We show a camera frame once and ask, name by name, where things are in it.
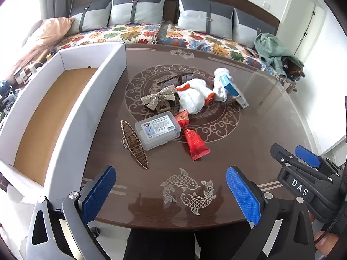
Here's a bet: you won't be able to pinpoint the clear plastic case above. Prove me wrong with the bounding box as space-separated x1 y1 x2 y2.
135 112 182 151

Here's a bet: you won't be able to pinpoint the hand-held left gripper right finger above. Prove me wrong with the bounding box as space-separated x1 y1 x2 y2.
226 166 316 260

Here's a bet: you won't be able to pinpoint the grey two-tone pillow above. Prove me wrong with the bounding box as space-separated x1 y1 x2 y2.
69 0 112 32
232 8 277 49
177 0 235 40
108 0 170 26

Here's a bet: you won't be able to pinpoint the green cloth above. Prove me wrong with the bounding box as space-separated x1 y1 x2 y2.
254 33 304 78

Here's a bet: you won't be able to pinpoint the pink blanket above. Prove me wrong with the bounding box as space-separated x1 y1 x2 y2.
5 17 75 79

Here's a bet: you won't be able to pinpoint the pile of assorted clutter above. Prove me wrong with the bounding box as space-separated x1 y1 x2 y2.
0 78 25 121

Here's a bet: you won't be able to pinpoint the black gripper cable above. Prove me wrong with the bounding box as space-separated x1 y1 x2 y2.
314 211 342 244

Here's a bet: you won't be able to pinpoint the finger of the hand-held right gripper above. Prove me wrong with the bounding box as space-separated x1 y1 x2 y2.
295 145 340 177
270 143 299 169

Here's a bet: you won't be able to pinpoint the dark frame glasses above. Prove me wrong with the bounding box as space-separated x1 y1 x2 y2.
154 73 195 86

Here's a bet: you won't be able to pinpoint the red tube package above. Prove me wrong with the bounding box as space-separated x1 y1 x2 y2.
174 110 211 161

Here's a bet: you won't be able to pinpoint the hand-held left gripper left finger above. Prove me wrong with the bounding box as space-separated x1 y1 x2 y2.
26 165 117 260

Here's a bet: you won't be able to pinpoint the white cardboard box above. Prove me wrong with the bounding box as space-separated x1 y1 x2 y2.
0 43 128 203

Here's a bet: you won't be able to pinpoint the window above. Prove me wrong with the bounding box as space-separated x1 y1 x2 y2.
0 0 41 37

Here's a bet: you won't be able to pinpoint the brown leaf-shaped hair clip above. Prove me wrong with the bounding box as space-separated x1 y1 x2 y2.
120 120 149 169

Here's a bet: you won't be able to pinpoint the white door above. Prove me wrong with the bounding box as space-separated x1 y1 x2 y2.
294 1 326 60

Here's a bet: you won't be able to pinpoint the gold bow hair clip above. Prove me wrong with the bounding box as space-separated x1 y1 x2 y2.
141 85 177 113

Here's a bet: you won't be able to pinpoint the person's right hand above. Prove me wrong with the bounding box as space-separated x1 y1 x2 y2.
308 211 347 258

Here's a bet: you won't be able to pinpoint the blue and white carton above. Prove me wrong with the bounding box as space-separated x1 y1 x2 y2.
219 74 249 109

